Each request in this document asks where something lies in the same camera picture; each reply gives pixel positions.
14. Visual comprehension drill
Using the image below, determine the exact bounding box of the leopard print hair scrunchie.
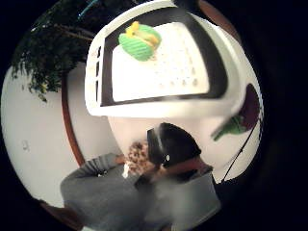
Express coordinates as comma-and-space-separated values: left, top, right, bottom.
127, 141, 156, 176

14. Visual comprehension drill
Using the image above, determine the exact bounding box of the white hair clip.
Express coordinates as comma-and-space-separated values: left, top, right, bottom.
122, 163, 131, 179

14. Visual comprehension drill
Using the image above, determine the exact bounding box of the green and yellow corn toy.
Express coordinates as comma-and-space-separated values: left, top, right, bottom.
117, 20, 163, 63

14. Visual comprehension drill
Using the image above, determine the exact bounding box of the the person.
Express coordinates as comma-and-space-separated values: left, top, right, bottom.
60, 121, 223, 231

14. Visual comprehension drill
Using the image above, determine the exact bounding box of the purple eggplant toy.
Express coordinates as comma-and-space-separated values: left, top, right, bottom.
211, 83, 262, 142

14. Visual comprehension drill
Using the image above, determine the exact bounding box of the green leafy plant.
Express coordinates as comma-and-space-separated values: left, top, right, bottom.
11, 0, 136, 103

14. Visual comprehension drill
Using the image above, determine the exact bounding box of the thin black cable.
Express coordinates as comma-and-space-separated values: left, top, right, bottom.
220, 118, 262, 184

